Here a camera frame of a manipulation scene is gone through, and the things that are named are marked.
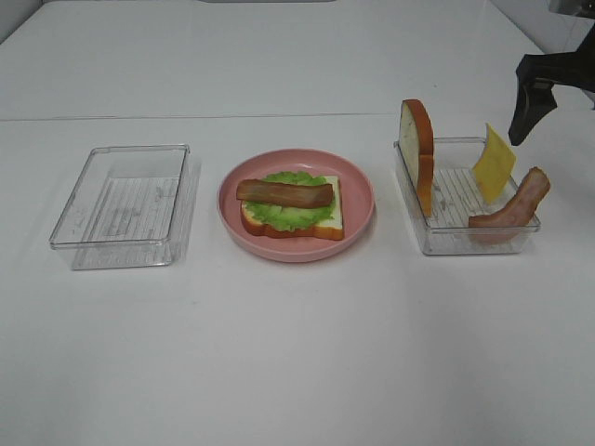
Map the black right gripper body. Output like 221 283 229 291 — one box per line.
516 28 594 112

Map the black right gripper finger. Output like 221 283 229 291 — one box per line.
508 80 557 146

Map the pink bacon strip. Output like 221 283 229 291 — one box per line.
468 166 550 244

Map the toast bread slice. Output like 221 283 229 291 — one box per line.
399 98 434 217
240 171 344 241

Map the dark bacon strip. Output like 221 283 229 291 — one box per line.
235 179 335 209

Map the green lettuce leaf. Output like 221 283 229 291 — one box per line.
241 171 342 232

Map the yellow cheese slice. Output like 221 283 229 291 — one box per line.
472 123 516 203

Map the right clear plastic tray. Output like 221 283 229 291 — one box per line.
393 137 541 256

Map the clear plastic tray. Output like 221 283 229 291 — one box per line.
49 144 201 270
393 137 541 256

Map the pink round plate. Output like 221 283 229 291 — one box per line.
218 149 375 262

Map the left clear plastic tray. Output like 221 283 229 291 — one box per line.
49 144 201 270

